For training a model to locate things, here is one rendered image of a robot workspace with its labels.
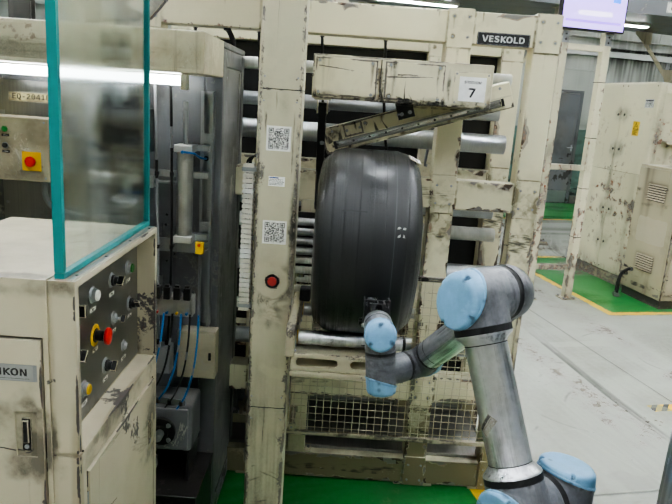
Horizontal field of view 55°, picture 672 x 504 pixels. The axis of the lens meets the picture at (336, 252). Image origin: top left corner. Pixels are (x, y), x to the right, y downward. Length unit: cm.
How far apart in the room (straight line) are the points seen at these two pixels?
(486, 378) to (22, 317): 90
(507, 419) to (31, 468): 96
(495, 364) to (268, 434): 114
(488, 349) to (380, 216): 65
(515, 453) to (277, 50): 129
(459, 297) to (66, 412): 81
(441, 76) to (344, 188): 61
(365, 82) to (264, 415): 117
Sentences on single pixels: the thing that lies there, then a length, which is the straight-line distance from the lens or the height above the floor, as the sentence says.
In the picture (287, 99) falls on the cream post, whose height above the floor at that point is 163.
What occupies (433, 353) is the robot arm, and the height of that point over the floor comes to 105.
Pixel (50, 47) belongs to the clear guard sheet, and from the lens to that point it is 128.
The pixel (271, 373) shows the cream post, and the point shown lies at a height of 74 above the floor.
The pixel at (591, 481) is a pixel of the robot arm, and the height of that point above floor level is 94.
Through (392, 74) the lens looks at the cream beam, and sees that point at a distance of 223.
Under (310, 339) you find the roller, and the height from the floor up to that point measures 90.
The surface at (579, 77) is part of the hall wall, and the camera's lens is 1306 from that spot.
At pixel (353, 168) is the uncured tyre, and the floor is 144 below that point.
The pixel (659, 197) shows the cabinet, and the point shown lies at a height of 98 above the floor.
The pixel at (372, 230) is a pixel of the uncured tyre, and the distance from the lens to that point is 181.
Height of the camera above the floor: 164
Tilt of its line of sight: 13 degrees down
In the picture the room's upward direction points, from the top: 4 degrees clockwise
